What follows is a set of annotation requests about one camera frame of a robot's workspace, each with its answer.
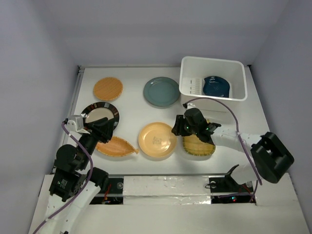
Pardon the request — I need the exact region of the orange fish-shaped woven basket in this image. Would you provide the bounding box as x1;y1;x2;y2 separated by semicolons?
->
96;136;139;157

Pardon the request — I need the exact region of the green yellow bamboo tray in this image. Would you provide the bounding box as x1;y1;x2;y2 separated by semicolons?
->
182;135;216;156

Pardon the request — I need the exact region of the yellow round plastic plate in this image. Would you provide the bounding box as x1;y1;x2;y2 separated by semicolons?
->
138;122;177;158

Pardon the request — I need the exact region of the dark blue leaf plate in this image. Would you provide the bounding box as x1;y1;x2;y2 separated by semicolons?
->
203;76;230;98

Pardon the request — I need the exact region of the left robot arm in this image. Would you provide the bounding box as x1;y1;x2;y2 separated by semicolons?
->
34;107;119;234

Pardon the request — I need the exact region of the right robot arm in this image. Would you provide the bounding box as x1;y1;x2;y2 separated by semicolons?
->
96;115;294;191

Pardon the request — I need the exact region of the white plastic bin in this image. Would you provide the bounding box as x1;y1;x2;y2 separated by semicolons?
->
179;56;248;112

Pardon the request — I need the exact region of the striped rim round plate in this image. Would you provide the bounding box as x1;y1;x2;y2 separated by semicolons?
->
80;102;119;134

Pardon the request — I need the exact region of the round orange woven plate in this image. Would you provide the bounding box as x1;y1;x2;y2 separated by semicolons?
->
93;77;123;101

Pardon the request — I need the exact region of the teal round ceramic plate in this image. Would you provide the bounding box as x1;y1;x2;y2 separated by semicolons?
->
143;77;180;107

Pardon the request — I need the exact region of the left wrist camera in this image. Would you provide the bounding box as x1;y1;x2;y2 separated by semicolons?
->
63;115;86;133

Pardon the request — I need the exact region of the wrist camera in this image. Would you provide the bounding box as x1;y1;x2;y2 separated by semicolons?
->
182;102;196;110
63;115;86;133

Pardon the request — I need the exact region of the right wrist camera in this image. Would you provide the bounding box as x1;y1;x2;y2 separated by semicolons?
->
182;102;196;110

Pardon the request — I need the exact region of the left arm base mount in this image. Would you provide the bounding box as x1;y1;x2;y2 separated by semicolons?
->
90;177;124;205

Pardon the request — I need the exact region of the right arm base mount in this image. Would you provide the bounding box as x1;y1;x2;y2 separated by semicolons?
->
204;176;256;204

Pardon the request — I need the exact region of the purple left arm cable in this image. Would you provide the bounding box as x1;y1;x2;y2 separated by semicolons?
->
33;121;95;234

